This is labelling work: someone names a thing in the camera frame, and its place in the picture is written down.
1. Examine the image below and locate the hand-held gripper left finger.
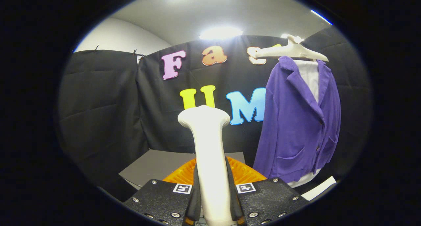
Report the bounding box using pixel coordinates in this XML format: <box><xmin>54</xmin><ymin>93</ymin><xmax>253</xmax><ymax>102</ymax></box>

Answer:
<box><xmin>123</xmin><ymin>156</ymin><xmax>202</xmax><ymax>226</ymax></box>

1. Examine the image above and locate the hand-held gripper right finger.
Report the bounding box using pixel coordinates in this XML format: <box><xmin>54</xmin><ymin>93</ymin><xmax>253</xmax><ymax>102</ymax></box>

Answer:
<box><xmin>225</xmin><ymin>156</ymin><xmax>310</xmax><ymax>226</ymax></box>

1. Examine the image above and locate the white garment steamer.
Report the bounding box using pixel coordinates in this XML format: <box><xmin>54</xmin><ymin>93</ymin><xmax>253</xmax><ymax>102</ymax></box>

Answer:
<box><xmin>178</xmin><ymin>105</ymin><xmax>238</xmax><ymax>226</ymax></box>

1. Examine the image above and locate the purple corduroy jacket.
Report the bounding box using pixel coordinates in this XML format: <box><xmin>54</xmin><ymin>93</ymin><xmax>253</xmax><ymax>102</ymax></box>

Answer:
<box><xmin>253</xmin><ymin>56</ymin><xmax>341</xmax><ymax>184</ymax></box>

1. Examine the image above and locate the white shirt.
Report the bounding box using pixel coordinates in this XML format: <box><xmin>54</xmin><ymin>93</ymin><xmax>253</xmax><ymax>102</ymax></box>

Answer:
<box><xmin>287</xmin><ymin>59</ymin><xmax>322</xmax><ymax>188</ymax></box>

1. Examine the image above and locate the white clothes hanger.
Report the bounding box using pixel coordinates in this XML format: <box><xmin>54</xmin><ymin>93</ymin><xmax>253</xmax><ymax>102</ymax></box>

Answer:
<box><xmin>255</xmin><ymin>34</ymin><xmax>329</xmax><ymax>62</ymax></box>

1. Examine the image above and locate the grey cabinet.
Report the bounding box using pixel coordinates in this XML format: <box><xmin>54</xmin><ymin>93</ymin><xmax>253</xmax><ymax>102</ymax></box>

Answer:
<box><xmin>118</xmin><ymin>149</ymin><xmax>246</xmax><ymax>190</ymax></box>

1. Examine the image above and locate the white paper sheet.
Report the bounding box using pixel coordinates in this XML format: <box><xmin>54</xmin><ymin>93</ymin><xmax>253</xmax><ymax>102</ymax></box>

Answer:
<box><xmin>301</xmin><ymin>176</ymin><xmax>337</xmax><ymax>201</ymax></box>

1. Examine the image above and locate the black backdrop cloth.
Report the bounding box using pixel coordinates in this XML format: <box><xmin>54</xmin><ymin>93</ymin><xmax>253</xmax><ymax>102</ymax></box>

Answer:
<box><xmin>58</xmin><ymin>25</ymin><xmax>372</xmax><ymax>202</ymax></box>

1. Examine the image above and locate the ceiling light panel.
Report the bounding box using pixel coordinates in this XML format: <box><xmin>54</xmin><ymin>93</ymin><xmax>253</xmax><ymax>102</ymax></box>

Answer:
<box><xmin>199</xmin><ymin>26</ymin><xmax>244</xmax><ymax>40</ymax></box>

